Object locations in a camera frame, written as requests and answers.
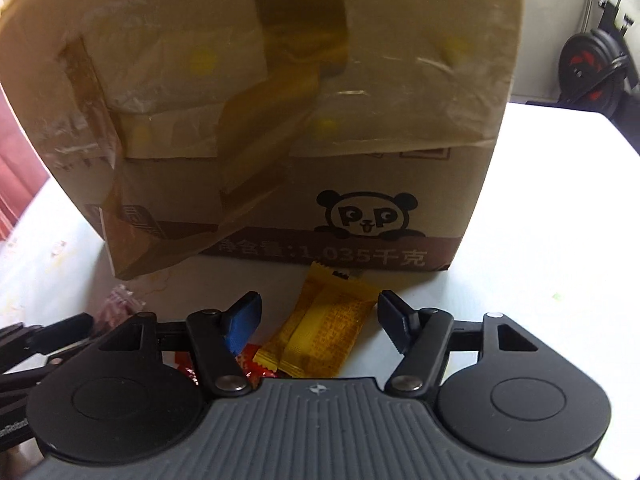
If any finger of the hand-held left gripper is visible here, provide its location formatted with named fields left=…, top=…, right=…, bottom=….
left=0, top=312, right=101, bottom=386

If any brown cardboard box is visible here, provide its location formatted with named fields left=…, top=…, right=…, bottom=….
left=0, top=0, right=531, bottom=282

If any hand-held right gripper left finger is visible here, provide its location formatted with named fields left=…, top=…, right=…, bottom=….
left=91, top=291, right=264, bottom=397

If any floral tablecloth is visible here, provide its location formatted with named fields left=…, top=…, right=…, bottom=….
left=0, top=100, right=640, bottom=480

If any yellow snack packet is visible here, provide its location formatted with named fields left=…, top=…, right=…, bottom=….
left=252, top=261, right=379, bottom=379

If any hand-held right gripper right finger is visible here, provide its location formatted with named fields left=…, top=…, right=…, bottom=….
left=377, top=290, right=542, bottom=397

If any black exercise bike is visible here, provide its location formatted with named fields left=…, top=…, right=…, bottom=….
left=525, top=0, right=640, bottom=157

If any clear pink snack packet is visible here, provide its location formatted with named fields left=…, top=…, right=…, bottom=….
left=92, top=284, right=147, bottom=329

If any printed backdrop cloth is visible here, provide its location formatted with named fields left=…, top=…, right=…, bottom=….
left=0, top=85, right=51, bottom=242

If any red snack packet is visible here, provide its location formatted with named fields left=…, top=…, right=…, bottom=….
left=174, top=344, right=279, bottom=387

